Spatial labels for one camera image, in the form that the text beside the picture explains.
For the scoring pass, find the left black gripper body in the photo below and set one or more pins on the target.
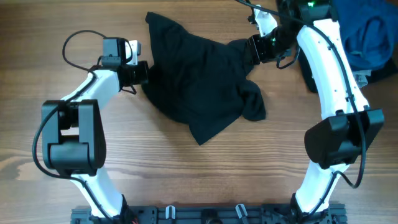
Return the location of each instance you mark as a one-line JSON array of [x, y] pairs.
[[143, 72]]

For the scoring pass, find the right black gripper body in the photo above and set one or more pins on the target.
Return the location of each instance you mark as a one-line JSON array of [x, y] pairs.
[[254, 49]]

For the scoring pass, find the black t-shirt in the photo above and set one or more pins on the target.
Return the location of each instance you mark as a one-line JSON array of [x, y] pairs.
[[200, 82]]

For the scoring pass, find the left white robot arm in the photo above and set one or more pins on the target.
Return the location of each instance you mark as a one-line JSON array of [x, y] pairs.
[[70, 142]]

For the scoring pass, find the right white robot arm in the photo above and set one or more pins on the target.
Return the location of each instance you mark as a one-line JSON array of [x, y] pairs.
[[348, 124]]

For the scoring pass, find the white folded garment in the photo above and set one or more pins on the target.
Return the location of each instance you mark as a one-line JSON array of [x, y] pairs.
[[361, 77]]

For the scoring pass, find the blue garment on pile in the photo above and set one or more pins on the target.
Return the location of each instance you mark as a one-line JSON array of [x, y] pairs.
[[368, 31]]

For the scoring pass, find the black garment under pile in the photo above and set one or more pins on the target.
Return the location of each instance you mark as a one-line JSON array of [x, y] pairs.
[[387, 70]]

